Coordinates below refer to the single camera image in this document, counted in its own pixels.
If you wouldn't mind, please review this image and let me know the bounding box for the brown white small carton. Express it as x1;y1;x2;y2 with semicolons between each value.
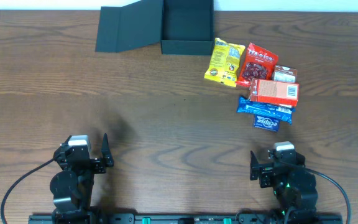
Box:
272;65;298;83

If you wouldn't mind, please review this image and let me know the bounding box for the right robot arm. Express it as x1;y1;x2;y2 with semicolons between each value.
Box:
250;149;318;223

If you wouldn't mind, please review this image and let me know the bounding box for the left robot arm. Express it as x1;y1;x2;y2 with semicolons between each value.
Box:
50;134;114;224

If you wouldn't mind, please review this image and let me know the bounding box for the orange red cardboard box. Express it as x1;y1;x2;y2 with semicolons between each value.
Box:
249;78;299;107

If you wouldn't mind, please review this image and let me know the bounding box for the blue wrapped snack bar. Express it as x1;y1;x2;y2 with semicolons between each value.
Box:
237;96;295;124

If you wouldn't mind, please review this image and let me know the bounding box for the yellow snack bag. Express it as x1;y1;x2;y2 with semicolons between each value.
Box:
204;38;246;87

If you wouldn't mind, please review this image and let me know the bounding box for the blue eclipse mints pack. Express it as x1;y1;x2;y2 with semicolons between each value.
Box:
254;115;280;132

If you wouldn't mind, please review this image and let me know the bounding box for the black gift box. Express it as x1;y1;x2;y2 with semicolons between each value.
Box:
95;0;214;55

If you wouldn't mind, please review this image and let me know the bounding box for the red dried fruit bag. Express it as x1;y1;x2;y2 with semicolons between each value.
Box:
236;42;278;87

